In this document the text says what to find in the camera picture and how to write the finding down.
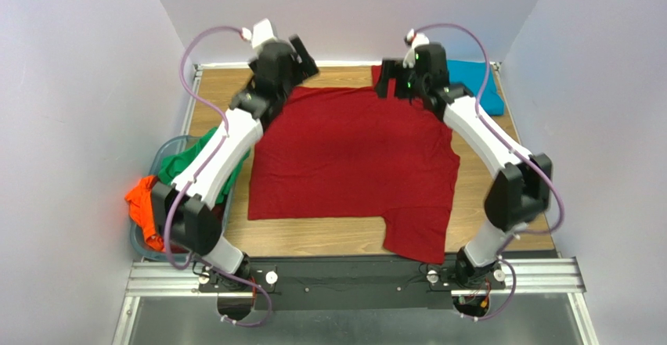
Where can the dark red t shirt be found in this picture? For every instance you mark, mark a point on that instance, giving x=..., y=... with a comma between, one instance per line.
x=345, y=152

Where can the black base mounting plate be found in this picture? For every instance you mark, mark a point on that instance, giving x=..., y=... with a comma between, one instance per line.
x=355, y=283

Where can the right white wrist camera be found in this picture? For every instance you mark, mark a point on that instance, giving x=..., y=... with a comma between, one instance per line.
x=414, y=39

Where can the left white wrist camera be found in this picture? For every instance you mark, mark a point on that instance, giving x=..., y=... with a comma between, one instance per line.
x=260, y=34

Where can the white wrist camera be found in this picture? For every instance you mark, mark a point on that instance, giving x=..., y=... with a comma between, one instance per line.
x=414, y=39
x=260, y=34

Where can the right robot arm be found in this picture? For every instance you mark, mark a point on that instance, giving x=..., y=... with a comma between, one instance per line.
x=518, y=193

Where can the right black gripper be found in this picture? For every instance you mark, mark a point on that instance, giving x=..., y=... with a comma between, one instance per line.
x=391, y=77

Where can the orange t shirt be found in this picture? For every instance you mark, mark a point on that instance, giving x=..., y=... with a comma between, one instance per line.
x=141, y=212

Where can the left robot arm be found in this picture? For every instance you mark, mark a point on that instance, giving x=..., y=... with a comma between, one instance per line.
x=182, y=209

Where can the folded blue t shirt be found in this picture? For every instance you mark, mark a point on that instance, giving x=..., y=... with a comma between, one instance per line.
x=472, y=74

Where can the aluminium rail frame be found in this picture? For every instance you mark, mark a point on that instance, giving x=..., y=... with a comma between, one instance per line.
x=533, y=276

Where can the green t shirt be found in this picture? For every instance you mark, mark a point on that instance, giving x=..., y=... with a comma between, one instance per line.
x=174, y=164

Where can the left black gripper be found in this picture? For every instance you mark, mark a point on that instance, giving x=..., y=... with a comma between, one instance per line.
x=302, y=54

